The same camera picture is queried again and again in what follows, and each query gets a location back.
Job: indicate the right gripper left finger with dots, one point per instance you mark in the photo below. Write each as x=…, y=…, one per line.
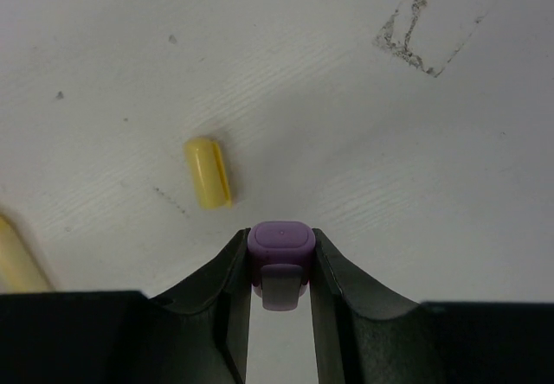
x=204, y=321

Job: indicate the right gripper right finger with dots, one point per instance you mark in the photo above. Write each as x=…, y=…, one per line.
x=363, y=331

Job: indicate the lilac pen cap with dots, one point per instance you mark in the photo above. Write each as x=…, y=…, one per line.
x=280, y=255

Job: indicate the yellow pen cap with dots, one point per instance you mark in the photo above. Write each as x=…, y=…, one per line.
x=208, y=172

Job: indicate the yellow pastel highlighter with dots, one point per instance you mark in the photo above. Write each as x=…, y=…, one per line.
x=20, y=271

